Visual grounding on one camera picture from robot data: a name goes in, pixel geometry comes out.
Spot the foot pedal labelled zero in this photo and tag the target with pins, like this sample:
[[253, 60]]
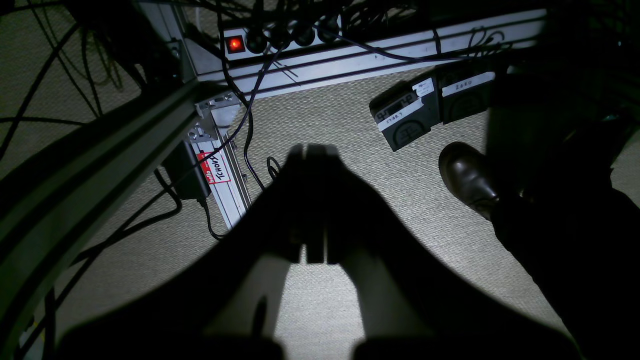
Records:
[[465, 88]]

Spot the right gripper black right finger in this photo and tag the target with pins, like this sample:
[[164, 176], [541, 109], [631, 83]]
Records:
[[412, 305]]

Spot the dark trouser leg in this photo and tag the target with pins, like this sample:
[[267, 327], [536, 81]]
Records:
[[570, 229]]

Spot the black power adapter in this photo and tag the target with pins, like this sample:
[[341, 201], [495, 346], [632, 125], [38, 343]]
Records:
[[187, 178]]

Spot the red hello name sticker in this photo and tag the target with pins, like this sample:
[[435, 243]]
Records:
[[214, 167]]

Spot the dark leather shoe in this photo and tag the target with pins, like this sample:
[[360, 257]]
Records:
[[469, 176]]

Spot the aluminium frame rail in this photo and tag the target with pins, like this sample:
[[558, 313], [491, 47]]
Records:
[[379, 37]]

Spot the foot pedal labelled start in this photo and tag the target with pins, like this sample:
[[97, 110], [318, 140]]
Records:
[[407, 111]]

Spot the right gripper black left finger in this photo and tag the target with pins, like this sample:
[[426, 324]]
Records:
[[224, 306]]

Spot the white power strip red switch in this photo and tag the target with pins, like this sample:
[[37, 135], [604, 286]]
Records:
[[245, 45]]

